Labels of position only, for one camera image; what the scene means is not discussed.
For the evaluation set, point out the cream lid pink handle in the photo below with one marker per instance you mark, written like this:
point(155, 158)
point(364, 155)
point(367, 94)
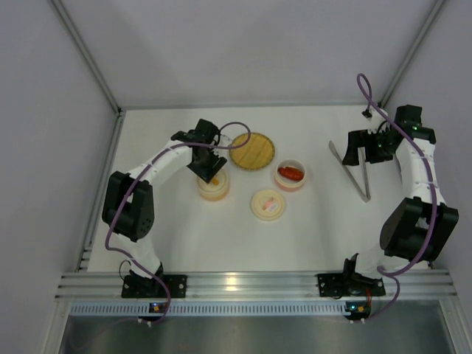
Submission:
point(267, 205)

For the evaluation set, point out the red sausage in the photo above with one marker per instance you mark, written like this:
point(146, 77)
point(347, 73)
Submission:
point(291, 173)

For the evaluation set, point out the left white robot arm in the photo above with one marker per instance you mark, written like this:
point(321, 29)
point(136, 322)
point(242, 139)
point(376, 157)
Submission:
point(129, 206)

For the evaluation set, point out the aluminium frame post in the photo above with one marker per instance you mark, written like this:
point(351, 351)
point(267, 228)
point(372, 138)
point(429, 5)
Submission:
point(77, 39)
point(413, 49)

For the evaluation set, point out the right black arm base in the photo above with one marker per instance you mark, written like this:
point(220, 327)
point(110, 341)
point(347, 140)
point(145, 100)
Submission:
point(338, 285)

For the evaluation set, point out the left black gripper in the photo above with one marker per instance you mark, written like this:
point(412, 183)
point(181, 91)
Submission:
point(208, 168)

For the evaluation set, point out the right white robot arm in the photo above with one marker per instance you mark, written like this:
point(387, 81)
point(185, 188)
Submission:
point(419, 227)

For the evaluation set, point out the right aluminium frame post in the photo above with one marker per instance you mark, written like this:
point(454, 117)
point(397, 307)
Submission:
point(413, 49)

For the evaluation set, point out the aluminium front rail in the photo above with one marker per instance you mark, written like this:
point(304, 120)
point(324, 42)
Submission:
point(245, 286)

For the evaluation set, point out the cream lid orange handle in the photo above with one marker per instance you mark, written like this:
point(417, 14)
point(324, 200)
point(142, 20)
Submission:
point(217, 185)

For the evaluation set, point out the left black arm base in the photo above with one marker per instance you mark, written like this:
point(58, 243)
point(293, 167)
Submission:
point(137, 287)

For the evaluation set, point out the perforated cable duct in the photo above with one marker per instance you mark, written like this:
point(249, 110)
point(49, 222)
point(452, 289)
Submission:
point(193, 308)

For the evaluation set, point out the pink lunch container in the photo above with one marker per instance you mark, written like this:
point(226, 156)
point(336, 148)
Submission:
point(286, 184)

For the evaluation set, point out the orange lunch container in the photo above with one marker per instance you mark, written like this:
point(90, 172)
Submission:
point(212, 194)

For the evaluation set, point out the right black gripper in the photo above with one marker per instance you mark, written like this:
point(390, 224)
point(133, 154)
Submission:
point(355, 148)

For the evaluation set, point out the round bamboo plate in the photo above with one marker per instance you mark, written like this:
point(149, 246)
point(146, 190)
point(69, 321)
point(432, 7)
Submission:
point(255, 155)

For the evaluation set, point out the left aluminium frame post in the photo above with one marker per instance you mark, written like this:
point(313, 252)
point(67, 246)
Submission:
point(77, 39)

